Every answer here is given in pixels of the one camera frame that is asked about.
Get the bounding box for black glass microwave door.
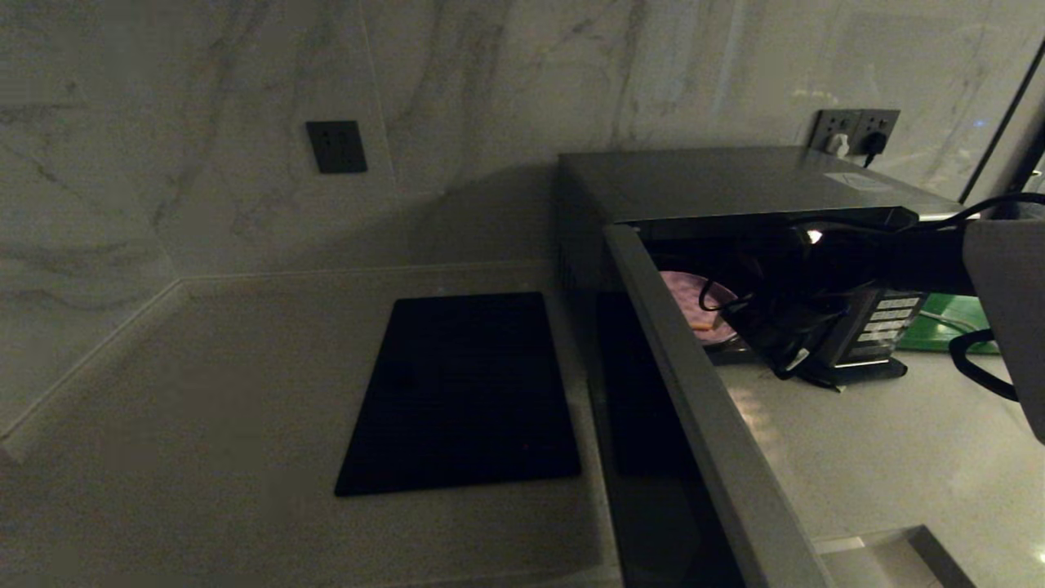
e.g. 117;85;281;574
588;225;835;588

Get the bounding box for white round object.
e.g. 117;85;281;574
660;271;740;348

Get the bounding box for silver black microwave oven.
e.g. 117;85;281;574
557;147;964;391

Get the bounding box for green cutting board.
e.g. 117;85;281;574
898;294;1003;354

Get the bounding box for black induction cooktop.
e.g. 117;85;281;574
335;292;583;497

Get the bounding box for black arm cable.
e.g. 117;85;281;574
947;328;1021;403

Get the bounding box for dark double wall socket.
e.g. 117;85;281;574
812;109;901;156

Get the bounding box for black shelf post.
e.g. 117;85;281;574
1012;122;1045;197

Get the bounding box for thin black frame bar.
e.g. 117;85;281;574
959;37;1045;203

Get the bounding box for dark single wall socket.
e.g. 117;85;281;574
305;120;368;174

